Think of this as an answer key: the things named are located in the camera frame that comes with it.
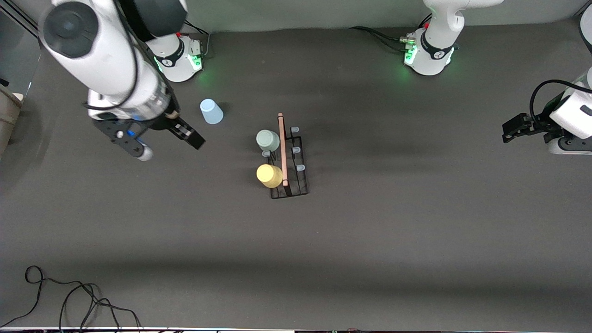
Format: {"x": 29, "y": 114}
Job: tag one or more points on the black metal frame rail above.
{"x": 23, "y": 18}

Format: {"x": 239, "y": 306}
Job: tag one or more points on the beige cardboard box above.
{"x": 8, "y": 118}

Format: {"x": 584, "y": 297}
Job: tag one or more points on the dark grey table mat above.
{"x": 370, "y": 231}

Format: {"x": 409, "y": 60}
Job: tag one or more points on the pale green plastic cup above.
{"x": 268, "y": 140}

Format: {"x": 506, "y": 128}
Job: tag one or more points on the yellow plastic cup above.
{"x": 269, "y": 175}

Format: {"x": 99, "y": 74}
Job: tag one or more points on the light blue plastic cup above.
{"x": 212, "y": 112}

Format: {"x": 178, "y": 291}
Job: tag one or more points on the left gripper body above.
{"x": 538, "y": 126}

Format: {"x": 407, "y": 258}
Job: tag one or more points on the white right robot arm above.
{"x": 101, "y": 60}

